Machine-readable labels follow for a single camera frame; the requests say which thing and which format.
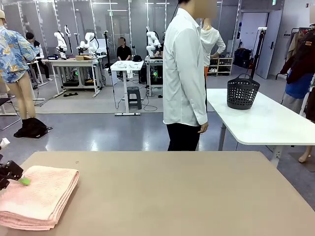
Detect black tripod white top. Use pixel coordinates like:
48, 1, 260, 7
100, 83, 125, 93
250, 26, 268, 80

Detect person's right forearm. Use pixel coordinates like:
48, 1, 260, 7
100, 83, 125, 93
178, 78, 209, 126

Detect person in dark jacket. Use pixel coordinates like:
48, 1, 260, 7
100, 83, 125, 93
25, 31, 54, 82

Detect clothes rack with coats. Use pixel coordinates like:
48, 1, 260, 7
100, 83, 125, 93
275, 27, 306, 81

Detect seated person in black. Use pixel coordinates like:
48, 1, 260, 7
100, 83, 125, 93
116, 36, 132, 61

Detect pink towel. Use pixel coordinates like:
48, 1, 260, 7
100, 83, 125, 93
0, 165, 80, 232

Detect wooden shoe shelf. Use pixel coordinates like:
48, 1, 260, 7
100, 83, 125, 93
208, 57, 234, 76

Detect grey open door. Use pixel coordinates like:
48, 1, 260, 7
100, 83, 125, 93
257, 9, 284, 80

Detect white side table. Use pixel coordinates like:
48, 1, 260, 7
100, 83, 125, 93
206, 88, 315, 168

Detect black luggage bags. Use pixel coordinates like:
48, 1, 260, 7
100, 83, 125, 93
233, 48, 253, 69

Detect black clothing pile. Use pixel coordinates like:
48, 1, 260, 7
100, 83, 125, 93
13, 117, 51, 139

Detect white narrow robot desk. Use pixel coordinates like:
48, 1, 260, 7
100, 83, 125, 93
144, 56, 164, 97

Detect mannequin in white hoodie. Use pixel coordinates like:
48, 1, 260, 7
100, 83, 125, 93
200, 17, 227, 82

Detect black perforated laundry basket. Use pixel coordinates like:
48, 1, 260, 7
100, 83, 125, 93
226, 73, 261, 111

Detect black metal frame chair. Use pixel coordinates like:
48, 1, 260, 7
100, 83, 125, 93
0, 97, 22, 131

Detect mannequin in floral shirt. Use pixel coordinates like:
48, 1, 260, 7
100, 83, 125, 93
0, 9, 40, 121

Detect mannequin in maroon jacket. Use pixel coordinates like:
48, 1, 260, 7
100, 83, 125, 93
280, 23, 315, 164

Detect black camera pole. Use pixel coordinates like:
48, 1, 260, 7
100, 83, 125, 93
103, 30, 110, 70

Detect white standing desk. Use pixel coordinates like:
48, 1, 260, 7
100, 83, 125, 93
110, 60, 145, 117

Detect person in white shirt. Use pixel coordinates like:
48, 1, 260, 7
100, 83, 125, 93
162, 0, 219, 152

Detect person's right hand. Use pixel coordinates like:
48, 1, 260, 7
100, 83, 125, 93
198, 122, 210, 135

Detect grey plastic stool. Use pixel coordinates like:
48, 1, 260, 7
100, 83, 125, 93
126, 86, 143, 110

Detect white wide robot desk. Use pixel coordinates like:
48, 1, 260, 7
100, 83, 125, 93
41, 57, 107, 98

